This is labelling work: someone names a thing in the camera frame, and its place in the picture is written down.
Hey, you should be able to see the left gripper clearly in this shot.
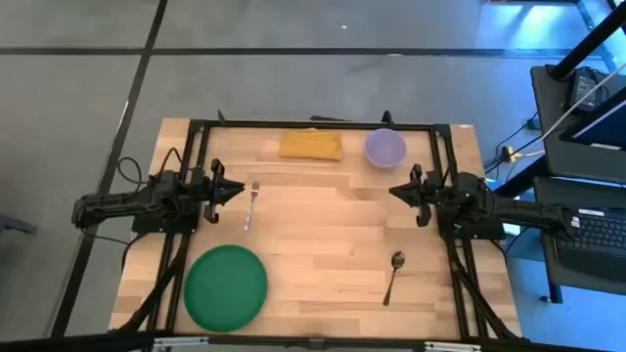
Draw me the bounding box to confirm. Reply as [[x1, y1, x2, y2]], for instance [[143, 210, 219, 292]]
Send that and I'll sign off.
[[190, 158, 246, 225]]

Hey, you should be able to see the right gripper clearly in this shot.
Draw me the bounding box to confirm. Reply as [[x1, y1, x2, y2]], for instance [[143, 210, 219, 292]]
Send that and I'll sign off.
[[389, 163, 444, 228]]

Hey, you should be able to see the dark metal spoon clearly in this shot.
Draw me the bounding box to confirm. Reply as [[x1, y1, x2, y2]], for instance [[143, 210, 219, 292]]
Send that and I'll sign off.
[[381, 250, 407, 307]]

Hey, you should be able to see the silver metal fork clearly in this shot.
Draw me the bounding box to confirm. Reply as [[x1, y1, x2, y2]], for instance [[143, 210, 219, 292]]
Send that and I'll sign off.
[[243, 181, 261, 234]]

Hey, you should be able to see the purple plastic bowl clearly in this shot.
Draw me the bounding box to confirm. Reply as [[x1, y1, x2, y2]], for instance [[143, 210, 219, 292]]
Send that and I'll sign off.
[[363, 127, 408, 170]]

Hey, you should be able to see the yellow folded cloth napkin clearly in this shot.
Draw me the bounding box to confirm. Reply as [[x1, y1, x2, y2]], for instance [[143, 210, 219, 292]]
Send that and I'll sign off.
[[279, 127, 344, 162]]

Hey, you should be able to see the green round plate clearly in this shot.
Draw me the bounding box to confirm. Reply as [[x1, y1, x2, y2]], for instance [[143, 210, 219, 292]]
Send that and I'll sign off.
[[183, 244, 269, 334]]

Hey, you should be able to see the black side desk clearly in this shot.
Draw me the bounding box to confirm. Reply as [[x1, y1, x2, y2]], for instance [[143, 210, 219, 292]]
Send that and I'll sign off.
[[491, 65, 626, 304]]

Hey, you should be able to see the black laptop keyboard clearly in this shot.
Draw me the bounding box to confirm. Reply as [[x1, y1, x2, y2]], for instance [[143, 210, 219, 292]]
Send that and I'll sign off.
[[552, 207, 626, 286]]

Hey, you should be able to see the black power adapter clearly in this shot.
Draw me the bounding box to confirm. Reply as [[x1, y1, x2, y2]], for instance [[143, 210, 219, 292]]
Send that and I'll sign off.
[[569, 67, 608, 111]]

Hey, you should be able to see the black diagonal pole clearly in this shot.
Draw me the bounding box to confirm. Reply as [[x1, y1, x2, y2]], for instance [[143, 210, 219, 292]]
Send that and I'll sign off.
[[547, 0, 626, 82]]

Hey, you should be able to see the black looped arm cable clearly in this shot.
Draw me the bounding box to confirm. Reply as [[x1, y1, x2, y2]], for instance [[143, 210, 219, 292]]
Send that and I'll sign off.
[[116, 155, 148, 188]]

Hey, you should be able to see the black metal table frame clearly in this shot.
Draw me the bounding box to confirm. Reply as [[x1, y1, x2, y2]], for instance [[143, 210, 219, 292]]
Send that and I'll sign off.
[[110, 110, 529, 346]]

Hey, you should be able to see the yellow cable plug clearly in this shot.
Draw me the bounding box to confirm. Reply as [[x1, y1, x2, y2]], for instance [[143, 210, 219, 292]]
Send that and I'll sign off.
[[503, 146, 545, 163]]

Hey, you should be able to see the white thin cable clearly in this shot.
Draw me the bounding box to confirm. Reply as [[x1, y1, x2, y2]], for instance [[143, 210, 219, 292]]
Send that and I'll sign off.
[[540, 62, 626, 142]]

